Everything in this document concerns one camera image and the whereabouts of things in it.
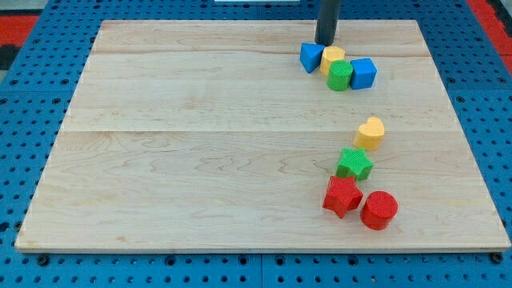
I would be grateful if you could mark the red star block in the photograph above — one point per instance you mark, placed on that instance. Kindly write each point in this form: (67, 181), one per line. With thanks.
(342, 195)

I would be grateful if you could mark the yellow hexagon block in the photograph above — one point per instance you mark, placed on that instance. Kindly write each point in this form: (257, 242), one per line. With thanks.
(330, 54)

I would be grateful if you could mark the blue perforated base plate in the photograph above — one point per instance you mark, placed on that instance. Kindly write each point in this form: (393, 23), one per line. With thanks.
(39, 85)

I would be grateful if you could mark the green star block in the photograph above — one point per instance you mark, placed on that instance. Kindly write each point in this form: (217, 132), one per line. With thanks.
(354, 163)

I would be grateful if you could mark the red cylinder block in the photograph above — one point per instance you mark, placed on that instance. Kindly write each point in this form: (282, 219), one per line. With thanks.
(379, 210)

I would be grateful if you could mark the light wooden board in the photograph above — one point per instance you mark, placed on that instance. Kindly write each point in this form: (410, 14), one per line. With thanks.
(209, 137)

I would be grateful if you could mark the yellow heart block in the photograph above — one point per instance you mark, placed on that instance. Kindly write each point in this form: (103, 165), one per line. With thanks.
(370, 134)

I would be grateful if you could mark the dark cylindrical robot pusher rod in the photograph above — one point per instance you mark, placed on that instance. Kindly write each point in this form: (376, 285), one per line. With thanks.
(327, 22)

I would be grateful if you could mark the green cylinder block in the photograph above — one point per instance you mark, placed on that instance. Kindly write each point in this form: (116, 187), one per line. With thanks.
(339, 75)

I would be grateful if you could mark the blue triangular prism block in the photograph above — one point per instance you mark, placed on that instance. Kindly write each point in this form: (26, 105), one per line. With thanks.
(311, 56)

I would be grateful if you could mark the blue cube block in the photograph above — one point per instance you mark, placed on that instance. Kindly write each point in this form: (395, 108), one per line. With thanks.
(364, 72)

